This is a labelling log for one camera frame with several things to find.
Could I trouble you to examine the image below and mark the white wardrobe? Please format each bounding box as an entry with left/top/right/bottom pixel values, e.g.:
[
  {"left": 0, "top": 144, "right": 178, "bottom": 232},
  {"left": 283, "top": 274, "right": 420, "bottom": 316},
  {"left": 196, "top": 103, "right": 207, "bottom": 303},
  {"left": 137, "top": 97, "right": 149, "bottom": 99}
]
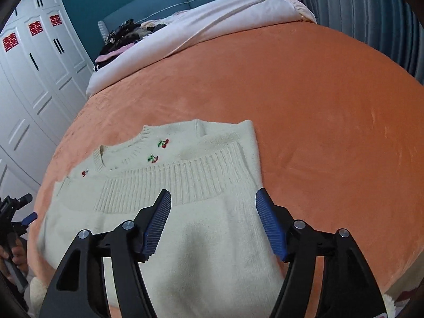
[{"left": 0, "top": 0, "right": 97, "bottom": 202}]

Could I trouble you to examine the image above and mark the grey blue curtain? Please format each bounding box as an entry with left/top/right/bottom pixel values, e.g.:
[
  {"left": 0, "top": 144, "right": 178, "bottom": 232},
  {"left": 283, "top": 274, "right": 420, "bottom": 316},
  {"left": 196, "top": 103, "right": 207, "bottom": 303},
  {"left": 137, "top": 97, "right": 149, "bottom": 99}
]
[{"left": 293, "top": 0, "right": 424, "bottom": 84}]

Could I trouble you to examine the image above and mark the person's left hand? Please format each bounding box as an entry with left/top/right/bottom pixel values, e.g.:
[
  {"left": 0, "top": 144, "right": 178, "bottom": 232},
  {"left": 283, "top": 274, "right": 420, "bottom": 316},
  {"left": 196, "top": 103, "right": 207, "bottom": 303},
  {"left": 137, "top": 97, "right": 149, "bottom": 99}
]
[{"left": 0, "top": 244, "right": 30, "bottom": 274}]

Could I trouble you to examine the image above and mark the person's white fluffy clothing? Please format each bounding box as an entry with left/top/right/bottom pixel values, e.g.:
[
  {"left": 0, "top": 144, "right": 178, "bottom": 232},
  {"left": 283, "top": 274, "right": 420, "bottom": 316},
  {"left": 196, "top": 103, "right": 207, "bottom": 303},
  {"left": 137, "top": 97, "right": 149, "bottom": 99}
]
[{"left": 382, "top": 286, "right": 418, "bottom": 318}]

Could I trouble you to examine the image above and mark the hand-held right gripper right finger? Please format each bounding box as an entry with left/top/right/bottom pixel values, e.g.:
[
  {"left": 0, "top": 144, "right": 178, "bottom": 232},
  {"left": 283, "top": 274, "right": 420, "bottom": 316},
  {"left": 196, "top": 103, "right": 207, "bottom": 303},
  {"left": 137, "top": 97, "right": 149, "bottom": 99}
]
[{"left": 255, "top": 188, "right": 383, "bottom": 318}]

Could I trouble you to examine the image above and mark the person's left forearm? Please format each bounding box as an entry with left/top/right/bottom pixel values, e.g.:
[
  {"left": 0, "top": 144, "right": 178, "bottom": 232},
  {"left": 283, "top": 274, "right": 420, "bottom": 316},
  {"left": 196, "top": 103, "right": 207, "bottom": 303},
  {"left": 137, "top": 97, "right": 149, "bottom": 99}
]
[{"left": 26, "top": 276, "right": 51, "bottom": 318}]

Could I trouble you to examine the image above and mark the blue padded headboard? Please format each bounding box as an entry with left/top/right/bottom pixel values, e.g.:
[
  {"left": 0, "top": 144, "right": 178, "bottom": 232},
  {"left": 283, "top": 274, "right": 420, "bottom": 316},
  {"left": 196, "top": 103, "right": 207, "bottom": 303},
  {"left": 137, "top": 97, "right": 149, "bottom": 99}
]
[{"left": 98, "top": 0, "right": 276, "bottom": 44}]

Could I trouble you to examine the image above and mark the pile of dark clothes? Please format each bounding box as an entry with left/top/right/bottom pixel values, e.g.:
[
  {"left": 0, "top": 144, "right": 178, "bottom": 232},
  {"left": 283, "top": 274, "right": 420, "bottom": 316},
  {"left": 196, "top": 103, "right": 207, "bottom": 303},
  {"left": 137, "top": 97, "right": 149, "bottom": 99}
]
[{"left": 94, "top": 19, "right": 170, "bottom": 73}]

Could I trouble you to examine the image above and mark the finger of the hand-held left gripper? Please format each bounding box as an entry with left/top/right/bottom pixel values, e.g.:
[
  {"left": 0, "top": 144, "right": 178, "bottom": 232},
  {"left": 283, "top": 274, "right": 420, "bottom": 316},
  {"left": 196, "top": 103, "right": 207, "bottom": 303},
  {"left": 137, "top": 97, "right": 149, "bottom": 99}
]
[{"left": 10, "top": 212, "right": 37, "bottom": 228}]

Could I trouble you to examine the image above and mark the orange fleece blanket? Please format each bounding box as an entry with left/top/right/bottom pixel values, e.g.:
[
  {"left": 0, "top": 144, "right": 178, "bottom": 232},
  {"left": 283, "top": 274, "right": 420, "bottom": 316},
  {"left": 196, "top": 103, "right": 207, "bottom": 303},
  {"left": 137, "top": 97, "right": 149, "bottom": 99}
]
[{"left": 28, "top": 23, "right": 424, "bottom": 318}]

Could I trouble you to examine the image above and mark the cream knit sweater cherry embroidery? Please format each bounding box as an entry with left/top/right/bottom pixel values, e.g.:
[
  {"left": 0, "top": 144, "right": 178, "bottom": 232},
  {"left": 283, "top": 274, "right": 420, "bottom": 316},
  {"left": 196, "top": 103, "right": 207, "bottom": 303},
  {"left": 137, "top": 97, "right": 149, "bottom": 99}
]
[{"left": 36, "top": 118, "right": 289, "bottom": 318}]

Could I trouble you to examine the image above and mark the white duvet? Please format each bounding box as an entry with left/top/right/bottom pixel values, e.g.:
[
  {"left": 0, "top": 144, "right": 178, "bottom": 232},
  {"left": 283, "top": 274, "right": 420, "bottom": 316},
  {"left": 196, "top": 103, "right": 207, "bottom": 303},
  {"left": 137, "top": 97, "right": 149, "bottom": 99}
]
[{"left": 87, "top": 0, "right": 317, "bottom": 98}]

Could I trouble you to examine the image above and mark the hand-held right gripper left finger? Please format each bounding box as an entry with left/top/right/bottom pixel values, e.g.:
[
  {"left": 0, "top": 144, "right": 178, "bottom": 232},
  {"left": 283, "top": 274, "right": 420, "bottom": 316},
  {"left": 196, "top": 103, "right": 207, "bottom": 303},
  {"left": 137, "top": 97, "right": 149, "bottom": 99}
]
[{"left": 39, "top": 189, "right": 172, "bottom": 318}]

